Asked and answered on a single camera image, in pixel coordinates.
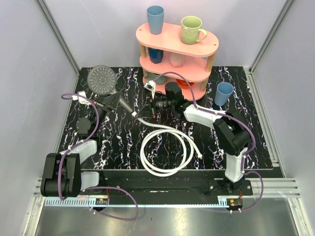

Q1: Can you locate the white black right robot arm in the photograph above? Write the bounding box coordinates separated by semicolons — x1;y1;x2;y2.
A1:
133;81;255;195

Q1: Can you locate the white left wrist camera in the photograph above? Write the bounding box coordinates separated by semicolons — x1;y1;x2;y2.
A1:
73;91;90;105

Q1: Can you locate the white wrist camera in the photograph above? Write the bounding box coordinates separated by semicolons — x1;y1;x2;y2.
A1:
144;80;156;98
73;91;90;105

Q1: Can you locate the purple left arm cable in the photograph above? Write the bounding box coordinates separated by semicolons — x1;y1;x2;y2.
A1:
59;92;140;221

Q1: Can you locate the teal ceramic mug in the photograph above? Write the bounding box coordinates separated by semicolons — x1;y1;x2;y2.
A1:
144;72;168;85

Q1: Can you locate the blue cup on shelf top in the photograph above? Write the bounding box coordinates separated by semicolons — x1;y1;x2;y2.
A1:
147;5;164;35

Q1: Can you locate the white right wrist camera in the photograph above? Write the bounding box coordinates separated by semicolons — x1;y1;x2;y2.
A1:
144;80;156;98

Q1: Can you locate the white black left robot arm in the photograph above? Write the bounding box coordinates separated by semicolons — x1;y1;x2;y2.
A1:
40;92;121;200

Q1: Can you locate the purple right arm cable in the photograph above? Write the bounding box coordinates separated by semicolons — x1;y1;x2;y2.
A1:
154;71;264;213

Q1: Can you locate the orange bowl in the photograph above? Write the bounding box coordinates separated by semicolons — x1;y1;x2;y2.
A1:
176;79;194;89

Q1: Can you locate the pink faceted cup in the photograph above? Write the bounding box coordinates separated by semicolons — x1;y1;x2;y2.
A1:
170;53;185;68

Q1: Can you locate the blue cup on table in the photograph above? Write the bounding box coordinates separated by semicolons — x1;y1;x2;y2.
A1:
215;82;234;106

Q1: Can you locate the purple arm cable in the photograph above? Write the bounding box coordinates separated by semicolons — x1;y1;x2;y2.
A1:
154;71;264;213
59;92;140;221

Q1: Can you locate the pink three-tier shelf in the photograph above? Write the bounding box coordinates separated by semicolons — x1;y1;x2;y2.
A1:
136;23;219;100

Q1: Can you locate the grey shower head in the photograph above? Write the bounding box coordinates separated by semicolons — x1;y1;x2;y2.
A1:
87;65;136;116

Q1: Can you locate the white shower hose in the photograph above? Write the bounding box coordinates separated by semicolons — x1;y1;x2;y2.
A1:
134;112;204;177

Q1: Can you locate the green mug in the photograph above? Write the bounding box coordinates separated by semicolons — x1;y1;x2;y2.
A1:
180;16;207;45

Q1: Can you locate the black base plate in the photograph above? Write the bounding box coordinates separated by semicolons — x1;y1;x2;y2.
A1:
99;170;253;206

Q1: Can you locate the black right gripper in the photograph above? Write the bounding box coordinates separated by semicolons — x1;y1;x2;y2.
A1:
136;92;174;118

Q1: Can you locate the dark blue cup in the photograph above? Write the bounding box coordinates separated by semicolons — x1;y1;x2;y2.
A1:
148;48;164;64

